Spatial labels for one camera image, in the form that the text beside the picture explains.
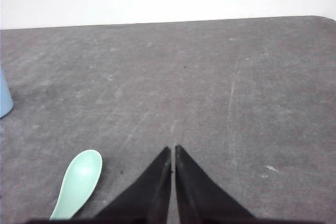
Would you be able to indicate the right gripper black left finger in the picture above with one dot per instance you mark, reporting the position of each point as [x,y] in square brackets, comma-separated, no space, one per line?
[147,199]

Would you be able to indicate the light blue plastic cup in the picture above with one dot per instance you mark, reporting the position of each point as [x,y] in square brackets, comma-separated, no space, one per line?
[6,98]

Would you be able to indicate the mint green plastic spoon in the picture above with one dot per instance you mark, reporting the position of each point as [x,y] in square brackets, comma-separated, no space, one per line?
[79,182]

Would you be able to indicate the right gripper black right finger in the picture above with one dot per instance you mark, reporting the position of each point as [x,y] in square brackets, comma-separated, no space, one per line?
[199,198]

